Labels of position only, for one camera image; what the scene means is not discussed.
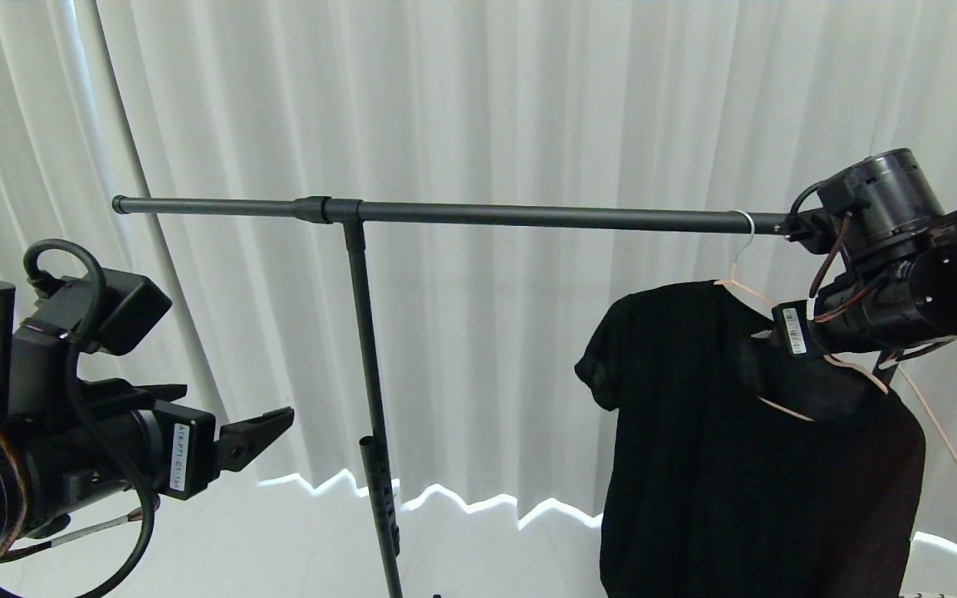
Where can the pink clothes hanger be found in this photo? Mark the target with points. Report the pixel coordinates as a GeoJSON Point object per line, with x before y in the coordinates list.
{"type": "Point", "coordinates": [944, 440]}
{"type": "Point", "coordinates": [787, 410]}

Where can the white curtain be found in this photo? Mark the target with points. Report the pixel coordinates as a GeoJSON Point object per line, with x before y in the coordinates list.
{"type": "Point", "coordinates": [487, 100]}

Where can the black t-shirt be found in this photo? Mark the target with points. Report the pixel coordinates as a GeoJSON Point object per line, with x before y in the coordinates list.
{"type": "Point", "coordinates": [736, 498]}

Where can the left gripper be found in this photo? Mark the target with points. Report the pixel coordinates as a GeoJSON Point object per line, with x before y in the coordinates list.
{"type": "Point", "coordinates": [184, 453]}

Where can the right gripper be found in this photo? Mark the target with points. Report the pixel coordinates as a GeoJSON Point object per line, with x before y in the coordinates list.
{"type": "Point", "coordinates": [902, 303]}

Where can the black clothes rack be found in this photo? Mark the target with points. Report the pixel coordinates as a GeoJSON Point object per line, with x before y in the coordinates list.
{"type": "Point", "coordinates": [528, 216]}

